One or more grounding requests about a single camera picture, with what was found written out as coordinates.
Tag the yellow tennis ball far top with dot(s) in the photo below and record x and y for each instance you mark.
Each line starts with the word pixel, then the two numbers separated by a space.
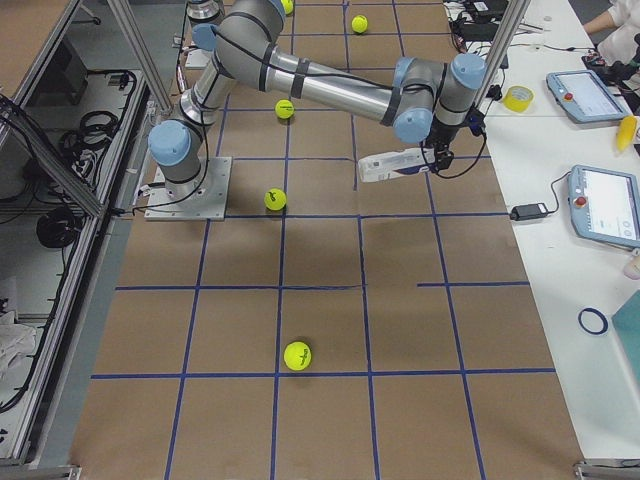
pixel 359 24

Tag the yellow banana toy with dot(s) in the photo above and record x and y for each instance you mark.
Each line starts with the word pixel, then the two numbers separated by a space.
pixel 626 132

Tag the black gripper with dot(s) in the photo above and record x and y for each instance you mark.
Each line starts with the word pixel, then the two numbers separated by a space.
pixel 443 135

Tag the teach pendant tablet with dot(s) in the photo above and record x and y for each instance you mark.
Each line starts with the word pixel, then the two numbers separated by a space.
pixel 604 205
pixel 584 97

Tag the black power adapter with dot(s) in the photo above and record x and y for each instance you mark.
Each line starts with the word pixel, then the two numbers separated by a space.
pixel 530 211

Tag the yellow tennis ball near base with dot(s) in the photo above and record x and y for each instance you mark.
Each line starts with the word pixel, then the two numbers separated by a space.
pixel 275 199

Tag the aluminium frame post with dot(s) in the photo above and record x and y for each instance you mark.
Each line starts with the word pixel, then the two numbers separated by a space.
pixel 507 28

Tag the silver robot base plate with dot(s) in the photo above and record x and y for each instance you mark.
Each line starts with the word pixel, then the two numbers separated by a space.
pixel 203 198

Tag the yellow tennis ball front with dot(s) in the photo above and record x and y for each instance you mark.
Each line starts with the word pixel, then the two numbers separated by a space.
pixel 297 356

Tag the yellow tennis ball top edge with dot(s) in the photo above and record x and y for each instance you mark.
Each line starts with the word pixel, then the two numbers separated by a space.
pixel 288 6

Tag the yellow tennis ball upper middle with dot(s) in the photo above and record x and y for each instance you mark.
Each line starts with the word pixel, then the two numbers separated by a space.
pixel 284 109

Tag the lower teach pendant tablet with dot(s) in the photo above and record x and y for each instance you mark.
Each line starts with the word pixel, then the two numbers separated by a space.
pixel 604 205

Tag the yellow tape roll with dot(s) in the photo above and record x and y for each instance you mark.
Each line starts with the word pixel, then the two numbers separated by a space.
pixel 518 98

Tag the teal box corner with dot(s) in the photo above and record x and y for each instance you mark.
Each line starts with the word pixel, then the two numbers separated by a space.
pixel 626 324

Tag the clear tennis ball can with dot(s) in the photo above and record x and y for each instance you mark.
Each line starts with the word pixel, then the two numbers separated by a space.
pixel 394 164

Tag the upper teach pendant tablet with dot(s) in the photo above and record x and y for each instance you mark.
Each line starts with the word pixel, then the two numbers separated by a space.
pixel 584 97

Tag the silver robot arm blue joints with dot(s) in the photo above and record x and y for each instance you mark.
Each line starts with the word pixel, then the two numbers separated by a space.
pixel 244 50

